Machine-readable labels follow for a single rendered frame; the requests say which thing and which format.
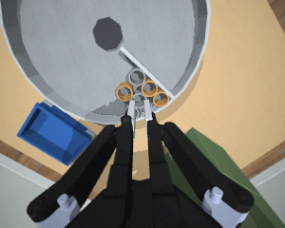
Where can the blue open crate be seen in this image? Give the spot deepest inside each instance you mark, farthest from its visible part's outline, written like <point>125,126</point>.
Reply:
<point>54,137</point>

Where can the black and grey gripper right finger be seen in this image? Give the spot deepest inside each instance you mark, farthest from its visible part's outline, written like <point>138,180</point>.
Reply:
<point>223,199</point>

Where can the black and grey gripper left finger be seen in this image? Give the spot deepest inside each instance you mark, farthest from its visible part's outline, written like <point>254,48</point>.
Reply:
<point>61,202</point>

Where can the grey round turntable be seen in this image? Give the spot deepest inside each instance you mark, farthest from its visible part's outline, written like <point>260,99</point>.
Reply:
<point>76,53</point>

